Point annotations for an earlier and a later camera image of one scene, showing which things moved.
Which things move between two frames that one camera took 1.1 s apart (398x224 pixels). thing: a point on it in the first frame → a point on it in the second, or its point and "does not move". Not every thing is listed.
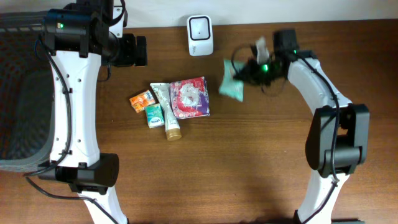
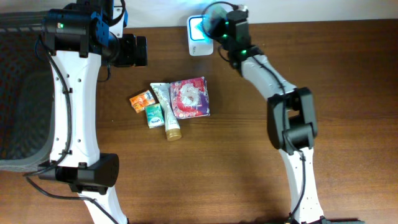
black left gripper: (130, 57) does not move
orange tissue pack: (140, 101) does not move
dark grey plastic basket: (27, 99) does not move
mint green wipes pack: (231, 86) → (215, 21)
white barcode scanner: (200, 36) does not move
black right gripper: (250, 73) → (229, 19)
